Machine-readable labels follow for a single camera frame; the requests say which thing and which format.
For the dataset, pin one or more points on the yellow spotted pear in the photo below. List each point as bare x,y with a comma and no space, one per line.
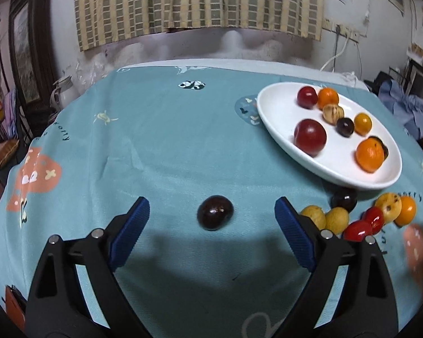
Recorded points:
388,205

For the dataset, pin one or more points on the dark framed painting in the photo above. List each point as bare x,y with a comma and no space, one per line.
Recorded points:
26,52

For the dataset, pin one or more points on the white ceramic jug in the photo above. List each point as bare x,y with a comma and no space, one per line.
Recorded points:
65,93

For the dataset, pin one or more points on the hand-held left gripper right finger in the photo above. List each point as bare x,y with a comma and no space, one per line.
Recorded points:
296,234

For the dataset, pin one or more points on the dark purple plum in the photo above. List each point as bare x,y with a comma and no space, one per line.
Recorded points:
215,213

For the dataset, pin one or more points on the long cardboard box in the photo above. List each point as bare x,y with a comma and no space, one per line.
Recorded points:
421,54

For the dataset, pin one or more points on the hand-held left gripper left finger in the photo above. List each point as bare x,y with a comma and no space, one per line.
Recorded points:
130,234

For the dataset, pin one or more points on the beige wall socket panel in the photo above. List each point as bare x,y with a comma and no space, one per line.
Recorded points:
342,30

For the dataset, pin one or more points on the dark purple mangosteen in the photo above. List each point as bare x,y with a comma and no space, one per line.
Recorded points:
385,150

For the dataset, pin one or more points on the orange mandarin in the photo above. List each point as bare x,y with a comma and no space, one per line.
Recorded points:
407,211
328,98
369,155

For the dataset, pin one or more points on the smooth orange persimmon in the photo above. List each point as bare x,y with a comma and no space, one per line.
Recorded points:
362,124

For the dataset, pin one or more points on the dark cloth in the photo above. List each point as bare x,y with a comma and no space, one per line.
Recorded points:
377,81

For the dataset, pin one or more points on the teal printed tablecloth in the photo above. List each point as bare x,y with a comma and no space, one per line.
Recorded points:
144,148

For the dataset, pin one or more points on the clear plastic bag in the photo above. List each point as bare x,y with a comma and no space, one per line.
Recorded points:
91,74

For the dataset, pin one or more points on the white oval plate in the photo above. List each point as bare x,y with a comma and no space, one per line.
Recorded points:
285,112

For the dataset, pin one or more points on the blue clothes pile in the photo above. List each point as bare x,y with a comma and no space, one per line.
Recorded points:
409,109

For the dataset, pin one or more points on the small dark plum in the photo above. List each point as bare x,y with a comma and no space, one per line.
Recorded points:
345,126
344,199

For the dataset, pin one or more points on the brown woven cushion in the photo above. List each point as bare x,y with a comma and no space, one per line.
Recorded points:
1,153

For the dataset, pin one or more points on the white sheet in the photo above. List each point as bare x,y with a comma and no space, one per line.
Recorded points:
268,66

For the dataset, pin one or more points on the red plum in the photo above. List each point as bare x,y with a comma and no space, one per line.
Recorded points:
307,97
310,136

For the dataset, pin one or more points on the checked beige curtain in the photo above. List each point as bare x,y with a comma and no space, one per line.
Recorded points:
197,0

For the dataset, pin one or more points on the purple cloth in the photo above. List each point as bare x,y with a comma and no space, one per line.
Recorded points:
11,112

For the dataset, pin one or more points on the tan russet pear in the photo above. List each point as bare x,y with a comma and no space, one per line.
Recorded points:
333,113

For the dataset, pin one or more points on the small yellow loquat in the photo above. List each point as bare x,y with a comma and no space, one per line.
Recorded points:
337,220
313,216

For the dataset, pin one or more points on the red cherry tomato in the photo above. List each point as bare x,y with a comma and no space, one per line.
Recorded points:
356,230
374,216

